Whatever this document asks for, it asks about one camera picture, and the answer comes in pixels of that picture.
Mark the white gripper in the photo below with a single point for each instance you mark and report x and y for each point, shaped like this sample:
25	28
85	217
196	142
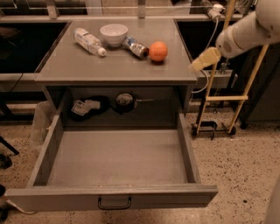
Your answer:
228	43

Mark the orange fruit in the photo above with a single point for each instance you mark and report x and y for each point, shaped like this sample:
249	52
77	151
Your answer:
158	51

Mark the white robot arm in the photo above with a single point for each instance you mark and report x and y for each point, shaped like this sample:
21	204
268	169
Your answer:
258	28

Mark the grey cabinet with counter top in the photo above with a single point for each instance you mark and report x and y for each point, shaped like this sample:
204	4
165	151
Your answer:
70	65

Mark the open grey top drawer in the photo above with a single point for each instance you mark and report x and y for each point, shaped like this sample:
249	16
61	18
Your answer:
77	165

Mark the white plug adapter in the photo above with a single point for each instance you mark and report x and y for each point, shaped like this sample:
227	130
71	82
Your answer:
215	11

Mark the crushed silver drink can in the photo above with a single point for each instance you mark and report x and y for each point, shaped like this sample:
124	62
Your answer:
138	49

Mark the black round tape roll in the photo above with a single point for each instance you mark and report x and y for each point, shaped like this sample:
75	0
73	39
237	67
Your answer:
124	103

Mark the white ceramic bowl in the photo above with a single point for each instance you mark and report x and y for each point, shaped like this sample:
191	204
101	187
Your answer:
114	34

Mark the clear plastic water bottle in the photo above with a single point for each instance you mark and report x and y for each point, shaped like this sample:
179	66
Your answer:
89	42

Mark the clear plastic bag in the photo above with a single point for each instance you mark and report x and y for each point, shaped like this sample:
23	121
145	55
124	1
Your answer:
42	120

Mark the black drawer handle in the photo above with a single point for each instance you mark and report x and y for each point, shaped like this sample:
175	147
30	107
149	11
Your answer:
114	204

